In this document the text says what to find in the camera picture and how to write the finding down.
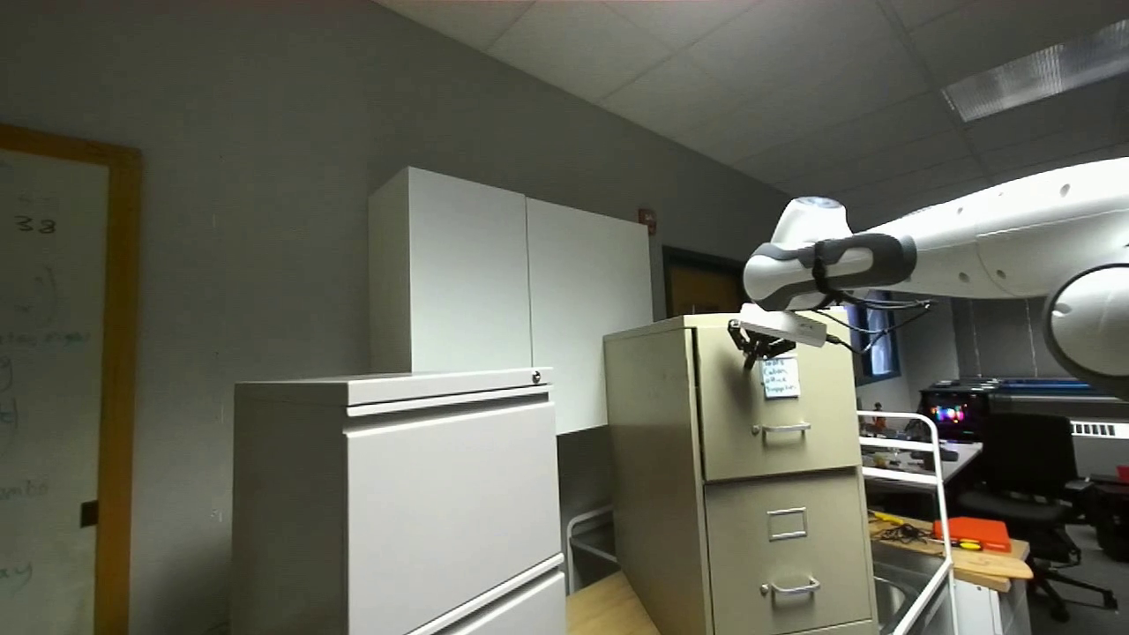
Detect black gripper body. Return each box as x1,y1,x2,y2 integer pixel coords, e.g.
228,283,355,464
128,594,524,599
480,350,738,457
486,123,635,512
726,302,825,365

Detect beige top file drawer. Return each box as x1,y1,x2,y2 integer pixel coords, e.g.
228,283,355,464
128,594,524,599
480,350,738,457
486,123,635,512
692,312,859,479

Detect beige file drawer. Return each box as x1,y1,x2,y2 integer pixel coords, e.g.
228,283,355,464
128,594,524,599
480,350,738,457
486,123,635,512
706,472,874,635
692,312,859,479

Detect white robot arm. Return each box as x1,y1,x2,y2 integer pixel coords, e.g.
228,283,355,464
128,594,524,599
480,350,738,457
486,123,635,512
740,158,1129,396

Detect white paper drawer label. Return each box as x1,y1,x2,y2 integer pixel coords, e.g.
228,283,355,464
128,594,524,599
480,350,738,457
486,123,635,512
759,356,800,398

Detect beige right filing cabinet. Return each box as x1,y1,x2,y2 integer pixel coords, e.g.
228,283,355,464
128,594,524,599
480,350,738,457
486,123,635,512
602,312,879,635

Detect beige bottom file drawer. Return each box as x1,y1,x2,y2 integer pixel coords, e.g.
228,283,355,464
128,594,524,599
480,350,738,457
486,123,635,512
706,472,874,635

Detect grey left filing cabinet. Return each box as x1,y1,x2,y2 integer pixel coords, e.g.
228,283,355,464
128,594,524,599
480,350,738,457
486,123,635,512
228,370,567,635

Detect black computer monitor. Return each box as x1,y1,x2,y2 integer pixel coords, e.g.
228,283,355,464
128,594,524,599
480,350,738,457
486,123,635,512
920,389,988,440

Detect orange box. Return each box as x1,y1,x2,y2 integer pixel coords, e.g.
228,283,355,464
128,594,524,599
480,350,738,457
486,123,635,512
930,515,1013,552

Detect wooden top white desk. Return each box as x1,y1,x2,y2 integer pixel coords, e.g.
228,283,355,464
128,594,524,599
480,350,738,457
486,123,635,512
565,570,659,635

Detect black office chair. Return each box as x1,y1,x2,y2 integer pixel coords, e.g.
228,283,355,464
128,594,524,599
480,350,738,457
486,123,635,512
955,411,1120,622

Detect wood framed whiteboard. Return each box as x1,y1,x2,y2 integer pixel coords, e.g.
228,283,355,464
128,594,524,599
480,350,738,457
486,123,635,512
0,123,141,635

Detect white metal cart frame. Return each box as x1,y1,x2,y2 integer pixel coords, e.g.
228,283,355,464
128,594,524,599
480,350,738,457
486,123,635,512
859,410,954,635

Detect white wall cabinet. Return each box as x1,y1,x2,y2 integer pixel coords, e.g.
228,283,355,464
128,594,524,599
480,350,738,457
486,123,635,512
367,166,654,433

